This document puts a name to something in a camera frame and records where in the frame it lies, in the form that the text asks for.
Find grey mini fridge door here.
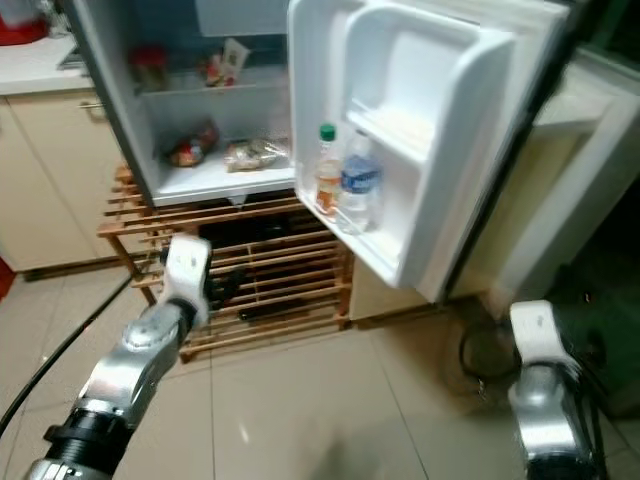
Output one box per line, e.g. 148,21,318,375
285,0,601,301

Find grey mini fridge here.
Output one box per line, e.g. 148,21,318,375
60,0,296,209

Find wooden slatted rack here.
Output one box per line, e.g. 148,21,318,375
100,165,354,363

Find clear bag of food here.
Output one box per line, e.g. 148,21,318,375
225,138,286,173

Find round red food packet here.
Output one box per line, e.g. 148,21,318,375
168,122,216,169

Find green capped orange label bottle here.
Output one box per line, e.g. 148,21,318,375
315,123,346,216

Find clear blue label water bottle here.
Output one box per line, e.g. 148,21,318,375
338,130,383,236

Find beige kitchen cabinets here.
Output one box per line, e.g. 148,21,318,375
0,40,131,276

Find red plastic container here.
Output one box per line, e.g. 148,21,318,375
0,258,17,301

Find white red food packet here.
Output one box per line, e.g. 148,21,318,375
200,38,249,89

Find red jar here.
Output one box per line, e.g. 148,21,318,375
130,45,169,93

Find grey freezer compartment flap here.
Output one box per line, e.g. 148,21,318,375
195,0,291,39

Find red espresso machine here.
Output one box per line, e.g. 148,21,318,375
0,8,51,47

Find white framed glass door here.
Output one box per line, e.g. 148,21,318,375
485,95,640,313

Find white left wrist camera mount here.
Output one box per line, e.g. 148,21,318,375
163,235,214,326

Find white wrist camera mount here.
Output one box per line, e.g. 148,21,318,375
508,300,576,369
163,235,214,326

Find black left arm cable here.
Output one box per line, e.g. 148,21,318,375
0,262,166,431

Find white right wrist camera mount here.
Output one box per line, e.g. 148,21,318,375
508,300,576,369

